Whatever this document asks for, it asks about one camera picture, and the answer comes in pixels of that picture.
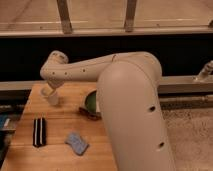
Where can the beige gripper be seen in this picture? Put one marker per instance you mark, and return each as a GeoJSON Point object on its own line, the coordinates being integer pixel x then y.
{"type": "Point", "coordinates": [50, 87]}

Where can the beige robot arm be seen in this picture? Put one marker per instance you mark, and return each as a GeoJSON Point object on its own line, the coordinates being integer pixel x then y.
{"type": "Point", "coordinates": [127, 95]}

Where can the green round object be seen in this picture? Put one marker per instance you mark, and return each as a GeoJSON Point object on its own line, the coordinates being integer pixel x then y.
{"type": "Point", "coordinates": [90, 102]}

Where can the blue sponge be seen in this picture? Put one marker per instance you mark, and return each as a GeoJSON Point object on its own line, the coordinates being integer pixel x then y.
{"type": "Point", "coordinates": [77, 143]}

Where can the grey fixture at right edge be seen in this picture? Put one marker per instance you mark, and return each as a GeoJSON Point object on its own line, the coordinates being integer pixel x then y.
{"type": "Point", "coordinates": [205, 72]}

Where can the metal frame rail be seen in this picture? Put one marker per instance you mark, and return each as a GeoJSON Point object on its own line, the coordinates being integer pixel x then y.
{"type": "Point", "coordinates": [72, 18]}

